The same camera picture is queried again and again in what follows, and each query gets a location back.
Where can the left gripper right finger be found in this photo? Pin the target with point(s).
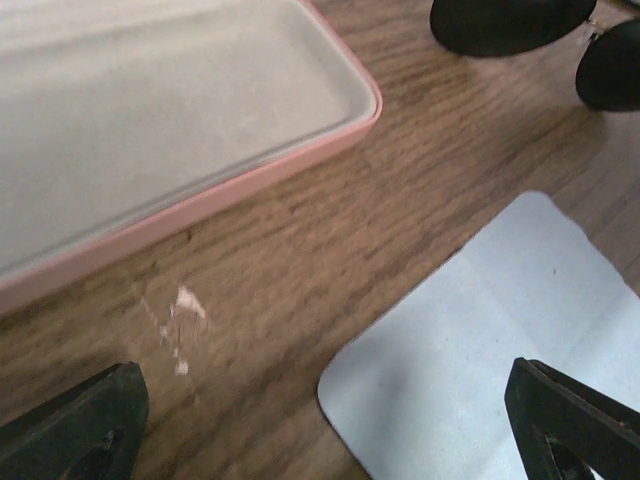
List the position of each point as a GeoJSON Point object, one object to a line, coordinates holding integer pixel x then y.
{"type": "Point", "coordinates": [564, 429]}

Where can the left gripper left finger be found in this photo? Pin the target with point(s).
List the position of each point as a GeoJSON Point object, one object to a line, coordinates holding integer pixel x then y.
{"type": "Point", "coordinates": [93, 430]}

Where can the light blue cleaning cloth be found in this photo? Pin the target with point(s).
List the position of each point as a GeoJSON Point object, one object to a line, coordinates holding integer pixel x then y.
{"type": "Point", "coordinates": [420, 393]}

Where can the pink glasses case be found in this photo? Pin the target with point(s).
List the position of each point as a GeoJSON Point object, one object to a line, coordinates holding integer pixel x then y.
{"type": "Point", "coordinates": [125, 121]}

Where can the black sunglasses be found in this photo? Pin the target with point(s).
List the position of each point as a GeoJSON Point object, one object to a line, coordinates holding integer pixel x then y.
{"type": "Point", "coordinates": [607, 76]}

